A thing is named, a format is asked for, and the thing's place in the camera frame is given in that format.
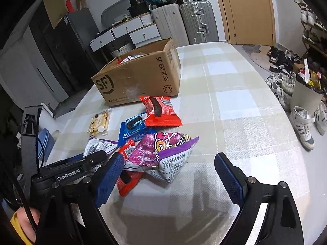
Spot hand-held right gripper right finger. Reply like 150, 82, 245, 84
214, 152, 304, 245

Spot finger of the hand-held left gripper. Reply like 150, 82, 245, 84
65, 150, 108, 169
82, 164, 103, 178

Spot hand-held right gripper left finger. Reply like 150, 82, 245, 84
36, 153, 125, 245

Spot small silver snack packet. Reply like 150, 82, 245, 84
84, 138, 118, 157

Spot red chip bag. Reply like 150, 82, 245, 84
116, 140, 145, 197

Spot beige cookie packet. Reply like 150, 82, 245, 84
87, 109, 111, 136

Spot blue cookie packet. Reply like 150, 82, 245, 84
118, 113, 149, 146

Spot purple snack packet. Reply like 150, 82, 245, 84
124, 131, 200, 185

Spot red striped snack packet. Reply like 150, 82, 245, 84
139, 96, 182, 127

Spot silver noodle snack packet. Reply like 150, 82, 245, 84
116, 53, 146, 65

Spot person's left forearm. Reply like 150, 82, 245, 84
10, 210, 28, 244

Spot person's left hand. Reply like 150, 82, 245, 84
19, 207, 41, 239

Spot white trash bin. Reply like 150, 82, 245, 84
290, 59, 327, 116

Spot woven laundry basket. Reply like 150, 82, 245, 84
110, 41, 132, 59

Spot pile of assorted shoes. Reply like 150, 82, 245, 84
264, 45, 327, 151

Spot dark refrigerator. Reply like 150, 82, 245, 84
29, 8, 108, 92

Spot grey irregular rug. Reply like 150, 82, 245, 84
241, 45, 271, 69

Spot white drawer cabinet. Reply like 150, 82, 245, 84
89, 15, 164, 57

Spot grey oval basin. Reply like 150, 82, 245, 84
100, 0, 131, 25

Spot beige suitcase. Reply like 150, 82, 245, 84
151, 3, 190, 47

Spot black plastic basket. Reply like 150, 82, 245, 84
127, 5, 151, 18

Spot large flat cardboard sheet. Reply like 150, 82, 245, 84
43, 0, 68, 30

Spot wooden shoe rack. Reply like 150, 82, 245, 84
294, 0, 327, 64

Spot silver suitcase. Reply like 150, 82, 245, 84
179, 0, 220, 45

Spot wooden door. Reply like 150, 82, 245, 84
212, 0, 276, 47

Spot rows of assorted shoes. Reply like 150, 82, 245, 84
293, 0, 327, 57

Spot black ribbed cable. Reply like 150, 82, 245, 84
10, 174, 37, 235

